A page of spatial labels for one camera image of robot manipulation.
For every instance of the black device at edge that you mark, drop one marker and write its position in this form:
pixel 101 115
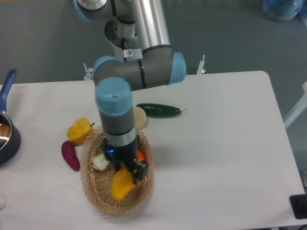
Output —
pixel 299 205

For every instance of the green bok choy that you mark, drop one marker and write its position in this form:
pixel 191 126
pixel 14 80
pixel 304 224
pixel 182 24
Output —
pixel 99 161

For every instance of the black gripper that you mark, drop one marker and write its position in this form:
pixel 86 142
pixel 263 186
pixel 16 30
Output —
pixel 126 155

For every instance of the blue plastic bag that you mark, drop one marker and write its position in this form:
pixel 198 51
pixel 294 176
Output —
pixel 282 10

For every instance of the yellow bell pepper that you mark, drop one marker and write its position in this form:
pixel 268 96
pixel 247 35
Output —
pixel 79 131

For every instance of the purple sweet potato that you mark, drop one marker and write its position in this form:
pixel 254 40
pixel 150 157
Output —
pixel 69 155

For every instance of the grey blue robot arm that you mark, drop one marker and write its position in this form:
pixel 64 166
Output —
pixel 116 78

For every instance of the orange fruit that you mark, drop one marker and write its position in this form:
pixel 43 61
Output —
pixel 140 155

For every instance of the yellow mango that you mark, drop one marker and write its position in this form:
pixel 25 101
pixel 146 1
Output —
pixel 122 183

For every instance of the green cucumber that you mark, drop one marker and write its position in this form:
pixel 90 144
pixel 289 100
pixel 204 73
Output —
pixel 158 110

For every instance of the dark blue saucepan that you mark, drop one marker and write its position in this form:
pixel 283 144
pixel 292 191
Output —
pixel 10 138

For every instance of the white frame at right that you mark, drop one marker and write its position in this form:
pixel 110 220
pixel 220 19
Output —
pixel 297 109

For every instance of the woven wicker basket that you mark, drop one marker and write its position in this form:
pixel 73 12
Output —
pixel 97 184

